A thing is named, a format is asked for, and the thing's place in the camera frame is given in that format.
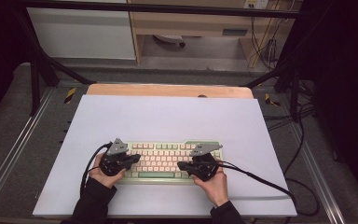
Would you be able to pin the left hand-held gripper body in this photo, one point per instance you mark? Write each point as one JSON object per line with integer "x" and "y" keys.
{"x": 113, "y": 160}

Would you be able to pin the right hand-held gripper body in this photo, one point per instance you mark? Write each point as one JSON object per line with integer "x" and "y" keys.
{"x": 205, "y": 161}

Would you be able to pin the person's left hand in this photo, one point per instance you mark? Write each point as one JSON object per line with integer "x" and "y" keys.
{"x": 104, "y": 179}

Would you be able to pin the person's right hand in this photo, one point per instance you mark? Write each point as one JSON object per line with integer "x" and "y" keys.
{"x": 213, "y": 189}

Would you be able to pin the white table mat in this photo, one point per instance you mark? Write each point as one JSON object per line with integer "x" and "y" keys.
{"x": 167, "y": 121}

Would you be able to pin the yellow and black tape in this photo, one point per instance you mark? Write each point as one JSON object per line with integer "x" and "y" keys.
{"x": 272, "y": 100}
{"x": 70, "y": 95}

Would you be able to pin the black metal stand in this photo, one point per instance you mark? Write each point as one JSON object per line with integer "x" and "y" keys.
{"x": 37, "y": 68}
{"x": 292, "y": 74}

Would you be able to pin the office chair base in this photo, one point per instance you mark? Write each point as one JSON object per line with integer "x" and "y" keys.
{"x": 169, "y": 39}

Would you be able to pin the white cabinet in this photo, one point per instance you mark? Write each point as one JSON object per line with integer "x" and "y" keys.
{"x": 80, "y": 34}

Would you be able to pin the wooden desk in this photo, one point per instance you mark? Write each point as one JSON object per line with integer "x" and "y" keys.
{"x": 192, "y": 23}

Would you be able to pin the black metal crossbar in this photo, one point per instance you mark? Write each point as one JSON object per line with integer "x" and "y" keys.
{"x": 167, "y": 8}

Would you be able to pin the white power strip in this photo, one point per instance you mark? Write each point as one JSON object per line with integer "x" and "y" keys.
{"x": 256, "y": 3}

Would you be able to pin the aluminium floor rail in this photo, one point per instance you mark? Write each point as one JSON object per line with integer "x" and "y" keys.
{"x": 15, "y": 152}
{"x": 317, "y": 174}

